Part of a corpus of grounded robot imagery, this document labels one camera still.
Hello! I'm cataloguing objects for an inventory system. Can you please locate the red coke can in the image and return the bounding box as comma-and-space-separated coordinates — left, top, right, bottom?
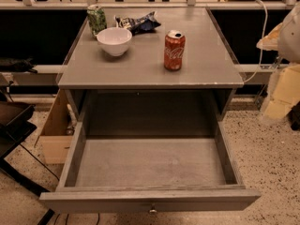
164, 30, 186, 71

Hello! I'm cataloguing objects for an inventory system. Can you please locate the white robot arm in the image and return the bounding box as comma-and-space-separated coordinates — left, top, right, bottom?
257, 3, 300, 121

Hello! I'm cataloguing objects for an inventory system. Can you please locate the open grey top drawer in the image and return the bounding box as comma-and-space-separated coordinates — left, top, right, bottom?
40, 99, 261, 213

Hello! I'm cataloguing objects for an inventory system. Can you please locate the green soda can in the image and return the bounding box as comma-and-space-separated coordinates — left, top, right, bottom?
87, 5, 107, 37

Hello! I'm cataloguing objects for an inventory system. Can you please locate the white ceramic bowl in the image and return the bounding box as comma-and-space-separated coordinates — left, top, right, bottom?
97, 27, 132, 56

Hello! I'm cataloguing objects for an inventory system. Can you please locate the blue chip bag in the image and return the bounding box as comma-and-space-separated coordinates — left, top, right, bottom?
114, 11, 161, 35

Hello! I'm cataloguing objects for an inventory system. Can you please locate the cardboard box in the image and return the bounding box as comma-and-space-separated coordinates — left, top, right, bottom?
38, 90, 73, 164

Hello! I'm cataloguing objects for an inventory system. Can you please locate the black chair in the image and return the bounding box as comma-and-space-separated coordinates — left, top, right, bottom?
0, 73, 56, 225

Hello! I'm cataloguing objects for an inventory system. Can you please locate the black floor cable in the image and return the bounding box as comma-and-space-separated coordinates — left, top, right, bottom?
19, 143, 61, 182

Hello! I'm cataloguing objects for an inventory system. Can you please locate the black cloth on rail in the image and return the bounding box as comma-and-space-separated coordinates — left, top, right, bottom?
0, 57, 37, 73

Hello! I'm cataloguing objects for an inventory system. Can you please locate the white cable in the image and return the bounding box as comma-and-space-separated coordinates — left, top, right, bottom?
243, 0, 270, 84

